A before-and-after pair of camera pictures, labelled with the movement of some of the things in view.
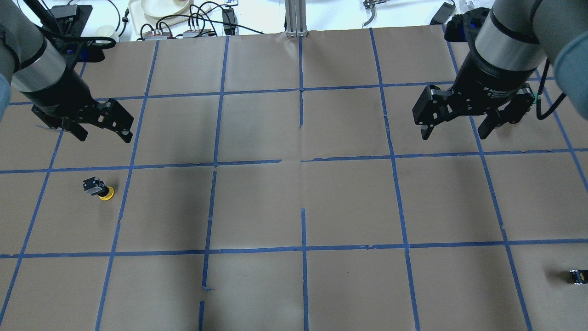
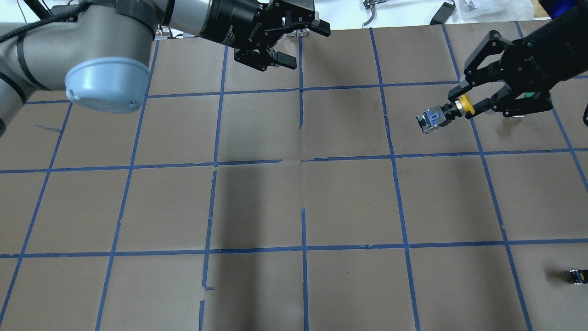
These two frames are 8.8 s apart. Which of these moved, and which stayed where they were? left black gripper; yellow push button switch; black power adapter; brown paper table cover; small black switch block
Moved: yellow push button switch; left black gripper
Stayed: brown paper table cover; small black switch block; black power adapter
